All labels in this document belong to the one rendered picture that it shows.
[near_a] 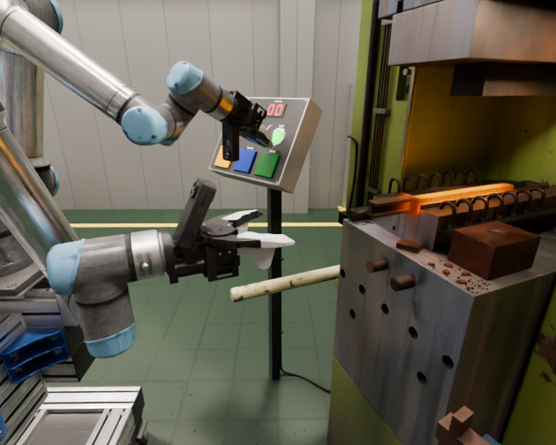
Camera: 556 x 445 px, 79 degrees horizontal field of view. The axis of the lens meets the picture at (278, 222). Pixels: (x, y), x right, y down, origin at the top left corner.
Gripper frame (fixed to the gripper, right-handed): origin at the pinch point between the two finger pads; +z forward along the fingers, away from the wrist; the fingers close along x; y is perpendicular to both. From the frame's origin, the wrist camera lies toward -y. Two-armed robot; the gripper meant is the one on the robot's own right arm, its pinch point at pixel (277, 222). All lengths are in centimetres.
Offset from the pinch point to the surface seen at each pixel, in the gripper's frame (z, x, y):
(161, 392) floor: -26, -69, 100
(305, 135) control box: 27, -42, -9
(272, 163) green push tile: 15.7, -41.8, -1.6
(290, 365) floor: 32, -61, 100
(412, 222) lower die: 30.7, 1.3, 4.2
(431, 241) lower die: 30.7, 6.9, 6.3
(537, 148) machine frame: 79, -6, -8
